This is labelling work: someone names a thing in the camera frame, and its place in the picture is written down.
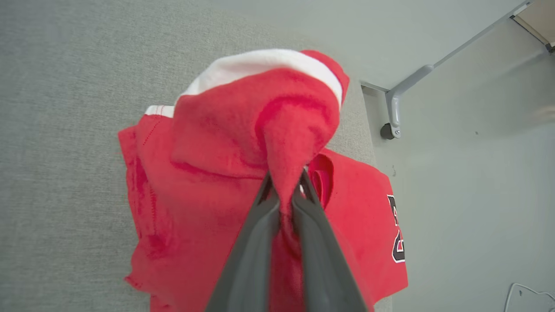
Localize grey table leg with caster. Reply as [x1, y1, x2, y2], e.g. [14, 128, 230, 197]
[360, 0, 535, 140]

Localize thin white cable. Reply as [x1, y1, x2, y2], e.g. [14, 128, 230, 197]
[503, 283, 555, 312]

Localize red basketball jersey number 23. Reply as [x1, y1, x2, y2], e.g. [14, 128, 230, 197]
[118, 105, 409, 312]

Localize red shorts white trim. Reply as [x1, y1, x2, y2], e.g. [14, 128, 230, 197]
[171, 49, 350, 312]

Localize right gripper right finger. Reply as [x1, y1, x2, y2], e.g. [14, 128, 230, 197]
[291, 169, 369, 312]

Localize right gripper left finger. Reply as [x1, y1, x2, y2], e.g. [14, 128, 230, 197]
[204, 171, 281, 312]

